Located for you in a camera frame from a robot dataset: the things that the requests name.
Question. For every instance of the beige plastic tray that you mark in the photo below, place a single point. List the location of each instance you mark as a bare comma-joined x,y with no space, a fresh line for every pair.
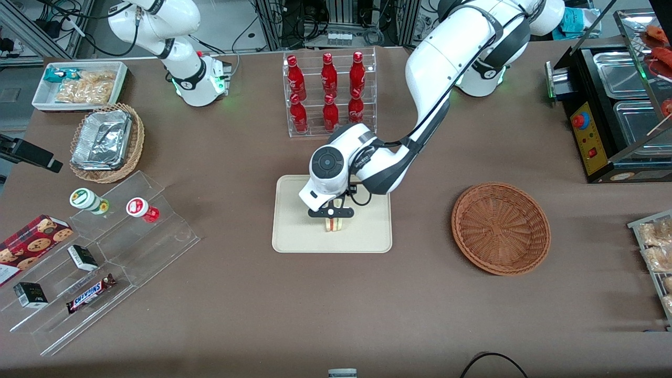
294,231

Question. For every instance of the red cola bottle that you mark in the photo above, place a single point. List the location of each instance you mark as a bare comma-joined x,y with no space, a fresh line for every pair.
331,115
329,76
296,79
356,109
298,116
357,76

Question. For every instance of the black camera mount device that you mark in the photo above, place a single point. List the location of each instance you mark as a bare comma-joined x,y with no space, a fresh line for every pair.
29,151

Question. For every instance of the triangle sandwich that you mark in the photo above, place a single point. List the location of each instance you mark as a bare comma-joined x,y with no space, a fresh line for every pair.
336,224

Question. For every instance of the Snickers chocolate bar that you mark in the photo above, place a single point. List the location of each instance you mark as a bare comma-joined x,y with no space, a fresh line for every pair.
89,294

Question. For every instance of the glass warmer cover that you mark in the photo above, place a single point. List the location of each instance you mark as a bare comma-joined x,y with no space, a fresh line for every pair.
635,31

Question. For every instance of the green lidded cup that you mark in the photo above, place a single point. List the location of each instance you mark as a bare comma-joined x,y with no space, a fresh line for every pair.
86,199

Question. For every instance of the black food warmer machine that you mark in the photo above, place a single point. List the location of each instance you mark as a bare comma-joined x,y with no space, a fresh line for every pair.
588,136

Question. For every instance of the metal warmer side drawer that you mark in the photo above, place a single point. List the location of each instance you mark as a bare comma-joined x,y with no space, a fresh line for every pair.
558,81

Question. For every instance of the aluminium foil tray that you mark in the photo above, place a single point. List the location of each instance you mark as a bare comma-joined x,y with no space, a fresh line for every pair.
102,139

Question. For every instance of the teal snack packet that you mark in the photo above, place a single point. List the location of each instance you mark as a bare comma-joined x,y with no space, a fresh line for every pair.
60,74

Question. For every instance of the clear acrylic bottle rack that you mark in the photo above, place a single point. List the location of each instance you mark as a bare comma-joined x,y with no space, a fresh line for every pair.
312,128

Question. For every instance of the steel warmer pan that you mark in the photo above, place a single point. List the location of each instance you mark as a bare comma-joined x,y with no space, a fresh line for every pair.
622,73
638,123

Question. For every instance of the grey snack tray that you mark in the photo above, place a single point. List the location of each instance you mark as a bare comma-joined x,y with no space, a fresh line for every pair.
638,236

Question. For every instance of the light wicker basket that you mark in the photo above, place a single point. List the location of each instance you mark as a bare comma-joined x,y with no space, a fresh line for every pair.
135,136

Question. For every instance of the small black box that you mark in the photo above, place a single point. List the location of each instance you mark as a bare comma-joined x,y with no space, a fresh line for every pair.
30,294
82,258

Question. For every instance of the round brown wicker basket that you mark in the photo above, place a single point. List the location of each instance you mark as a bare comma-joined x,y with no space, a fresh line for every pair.
501,228

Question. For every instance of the teal cloth bag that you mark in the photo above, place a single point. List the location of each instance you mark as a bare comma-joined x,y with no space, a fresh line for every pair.
575,21

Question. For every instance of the white power strip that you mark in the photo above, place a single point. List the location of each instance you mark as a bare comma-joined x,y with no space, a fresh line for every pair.
340,38

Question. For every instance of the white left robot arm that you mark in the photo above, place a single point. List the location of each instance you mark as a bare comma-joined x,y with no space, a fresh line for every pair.
462,47

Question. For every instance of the red lidded cup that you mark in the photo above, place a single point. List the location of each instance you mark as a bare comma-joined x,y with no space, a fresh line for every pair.
139,207

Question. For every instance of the clear bag of pastries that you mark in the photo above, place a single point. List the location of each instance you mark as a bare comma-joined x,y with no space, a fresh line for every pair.
657,258
656,232
668,303
668,284

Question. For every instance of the white rectangular snack tray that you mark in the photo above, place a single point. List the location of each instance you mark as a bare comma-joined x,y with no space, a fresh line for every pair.
44,100

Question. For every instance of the small grey object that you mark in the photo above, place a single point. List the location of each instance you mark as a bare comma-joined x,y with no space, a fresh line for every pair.
342,374

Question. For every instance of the clear acrylic step stand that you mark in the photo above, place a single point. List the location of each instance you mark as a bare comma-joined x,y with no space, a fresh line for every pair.
147,252

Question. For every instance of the red cookie box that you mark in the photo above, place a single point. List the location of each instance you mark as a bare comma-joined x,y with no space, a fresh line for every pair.
31,244

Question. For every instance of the clear bag of crackers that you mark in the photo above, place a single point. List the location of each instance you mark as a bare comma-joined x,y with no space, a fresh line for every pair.
71,93
101,84

